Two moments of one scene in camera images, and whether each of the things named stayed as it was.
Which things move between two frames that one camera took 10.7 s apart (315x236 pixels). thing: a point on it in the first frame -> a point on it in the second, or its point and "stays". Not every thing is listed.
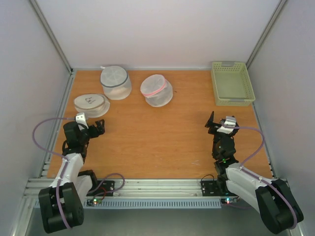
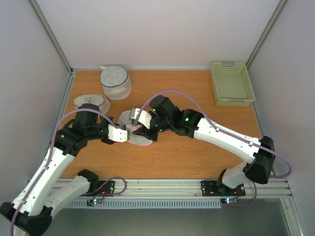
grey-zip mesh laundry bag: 115,82 stays
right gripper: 216,128 -> 149,132
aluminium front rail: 135,187 stays
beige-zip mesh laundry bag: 93,105 stays
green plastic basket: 232,83 stays
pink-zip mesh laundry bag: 157,90 -> 124,118
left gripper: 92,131 -> 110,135
